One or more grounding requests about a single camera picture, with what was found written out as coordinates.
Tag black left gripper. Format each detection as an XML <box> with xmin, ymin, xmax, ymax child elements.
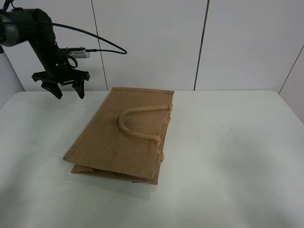
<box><xmin>31</xmin><ymin>42</ymin><xmax>90</xmax><ymax>99</ymax></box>

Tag brown linen tote bag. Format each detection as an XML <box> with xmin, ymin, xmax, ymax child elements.
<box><xmin>63</xmin><ymin>87</ymin><xmax>174</xmax><ymax>185</ymax></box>

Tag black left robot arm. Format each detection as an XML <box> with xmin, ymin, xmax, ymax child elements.
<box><xmin>0</xmin><ymin>8</ymin><xmax>90</xmax><ymax>99</ymax></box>

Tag black camera cable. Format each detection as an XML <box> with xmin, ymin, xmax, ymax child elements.
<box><xmin>0</xmin><ymin>21</ymin><xmax>128</xmax><ymax>55</ymax></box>

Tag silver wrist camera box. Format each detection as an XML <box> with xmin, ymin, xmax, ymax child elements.
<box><xmin>60</xmin><ymin>47</ymin><xmax>90</xmax><ymax>59</ymax></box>

